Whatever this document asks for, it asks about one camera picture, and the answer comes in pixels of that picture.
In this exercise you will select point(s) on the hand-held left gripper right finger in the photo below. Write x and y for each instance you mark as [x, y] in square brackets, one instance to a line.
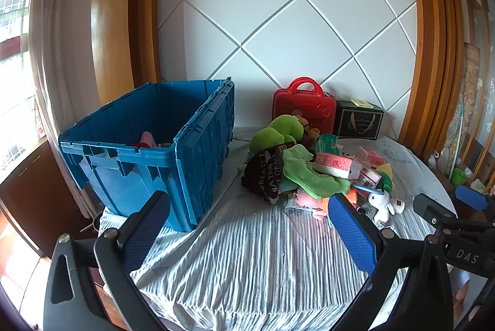
[350, 230]

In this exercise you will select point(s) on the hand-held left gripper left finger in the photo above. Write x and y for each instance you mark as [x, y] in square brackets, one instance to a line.
[145, 230]

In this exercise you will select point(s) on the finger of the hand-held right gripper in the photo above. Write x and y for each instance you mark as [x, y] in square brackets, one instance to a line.
[427, 206]
[470, 197]

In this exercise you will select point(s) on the pink pig plush orange dress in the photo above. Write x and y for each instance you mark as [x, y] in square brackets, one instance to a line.
[309, 200]

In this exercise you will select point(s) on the green cloth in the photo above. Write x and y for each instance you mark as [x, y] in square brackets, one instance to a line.
[305, 176]

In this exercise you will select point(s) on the blue plastic crate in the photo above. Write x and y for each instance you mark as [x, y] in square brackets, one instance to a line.
[193, 161]

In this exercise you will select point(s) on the small green plush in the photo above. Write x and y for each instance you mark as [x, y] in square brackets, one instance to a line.
[460, 176]

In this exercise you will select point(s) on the small white round toy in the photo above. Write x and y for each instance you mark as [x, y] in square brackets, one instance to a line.
[398, 206]

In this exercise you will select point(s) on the white rabbit plush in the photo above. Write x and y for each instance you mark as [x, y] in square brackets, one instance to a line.
[381, 205]

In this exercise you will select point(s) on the small white figurine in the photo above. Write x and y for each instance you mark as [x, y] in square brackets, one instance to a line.
[432, 160]

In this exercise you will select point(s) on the dark green plush toy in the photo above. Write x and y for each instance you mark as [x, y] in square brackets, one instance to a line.
[386, 183]

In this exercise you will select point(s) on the yellow plush toy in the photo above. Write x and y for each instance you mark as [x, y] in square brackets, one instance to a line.
[384, 170]

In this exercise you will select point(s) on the small red white packet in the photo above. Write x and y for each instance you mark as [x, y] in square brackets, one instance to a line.
[369, 175]

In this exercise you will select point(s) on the pink tissue packet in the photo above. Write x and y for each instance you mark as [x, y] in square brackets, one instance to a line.
[336, 162]

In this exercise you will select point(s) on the red tissue packet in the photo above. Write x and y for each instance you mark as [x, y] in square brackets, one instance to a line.
[373, 156]

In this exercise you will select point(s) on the teal tissue packet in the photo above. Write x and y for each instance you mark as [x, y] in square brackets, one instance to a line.
[326, 143]

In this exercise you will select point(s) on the pink pig plush red dress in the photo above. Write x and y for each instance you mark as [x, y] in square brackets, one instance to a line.
[147, 139]

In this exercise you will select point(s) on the brown bear plush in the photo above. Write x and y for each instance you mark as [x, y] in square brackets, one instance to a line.
[311, 135]

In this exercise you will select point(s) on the black printed beanie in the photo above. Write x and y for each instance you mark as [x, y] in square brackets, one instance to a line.
[263, 172]

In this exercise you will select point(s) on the black gift box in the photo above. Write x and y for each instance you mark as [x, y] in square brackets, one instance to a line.
[359, 122]

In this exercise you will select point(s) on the dark wooden cabinet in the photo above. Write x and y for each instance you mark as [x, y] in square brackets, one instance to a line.
[31, 199]

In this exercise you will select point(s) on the green frog plush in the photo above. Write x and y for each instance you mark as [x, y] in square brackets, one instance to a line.
[274, 133]

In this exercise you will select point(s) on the yellow note pad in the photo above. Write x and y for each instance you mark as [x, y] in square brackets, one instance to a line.
[361, 103]

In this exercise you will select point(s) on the red hard case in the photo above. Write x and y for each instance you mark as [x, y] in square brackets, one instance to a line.
[309, 106]

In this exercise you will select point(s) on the window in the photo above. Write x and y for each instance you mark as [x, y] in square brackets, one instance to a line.
[15, 83]

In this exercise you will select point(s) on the cream curtain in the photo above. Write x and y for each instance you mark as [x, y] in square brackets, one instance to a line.
[58, 45]

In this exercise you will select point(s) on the wooden wall trim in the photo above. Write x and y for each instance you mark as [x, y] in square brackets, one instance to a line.
[429, 45]
[116, 25]

